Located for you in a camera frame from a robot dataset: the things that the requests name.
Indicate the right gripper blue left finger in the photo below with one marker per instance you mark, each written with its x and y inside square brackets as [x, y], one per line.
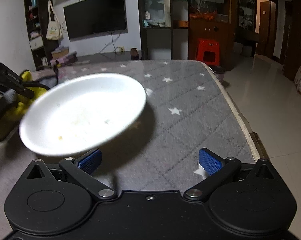
[79, 171]

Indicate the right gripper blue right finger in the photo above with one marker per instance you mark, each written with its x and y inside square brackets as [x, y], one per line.
[220, 171]

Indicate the yellow grey cleaning cloth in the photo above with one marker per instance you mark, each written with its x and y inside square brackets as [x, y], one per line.
[14, 106]

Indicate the white shallow bowl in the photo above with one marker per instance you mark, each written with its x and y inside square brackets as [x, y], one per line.
[81, 114]

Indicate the white tote bag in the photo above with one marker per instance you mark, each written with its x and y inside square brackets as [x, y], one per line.
[54, 27]

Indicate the black left bookshelf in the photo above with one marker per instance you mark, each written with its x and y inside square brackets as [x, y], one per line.
[36, 15]

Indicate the red plastic stool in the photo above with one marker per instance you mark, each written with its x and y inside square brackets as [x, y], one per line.
[208, 51]

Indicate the brown shoe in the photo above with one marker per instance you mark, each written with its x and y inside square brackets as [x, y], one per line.
[134, 54]

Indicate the dark wooden cabinet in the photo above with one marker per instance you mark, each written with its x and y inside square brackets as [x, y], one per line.
[212, 20]

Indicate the black glass display shelf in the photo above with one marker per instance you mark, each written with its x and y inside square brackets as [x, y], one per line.
[164, 29]

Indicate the black wall television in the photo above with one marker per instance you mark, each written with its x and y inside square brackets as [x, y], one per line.
[90, 17]

